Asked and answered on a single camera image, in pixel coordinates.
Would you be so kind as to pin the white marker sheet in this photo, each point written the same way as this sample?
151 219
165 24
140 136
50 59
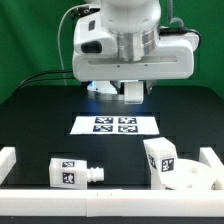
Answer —
118 125

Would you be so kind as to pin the white front barrier wall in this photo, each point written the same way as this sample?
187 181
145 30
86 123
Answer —
118 203

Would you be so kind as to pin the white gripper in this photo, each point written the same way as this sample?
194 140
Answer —
171 59

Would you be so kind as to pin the green backdrop curtain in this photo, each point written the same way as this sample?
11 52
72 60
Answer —
30 31

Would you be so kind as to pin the white left barrier wall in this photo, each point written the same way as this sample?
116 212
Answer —
7 161

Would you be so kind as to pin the black camera on stand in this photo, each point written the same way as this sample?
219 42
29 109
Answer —
82 11

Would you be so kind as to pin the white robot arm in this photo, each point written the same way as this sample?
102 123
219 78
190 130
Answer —
120 48

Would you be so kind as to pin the white round stool seat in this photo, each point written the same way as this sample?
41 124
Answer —
189 175

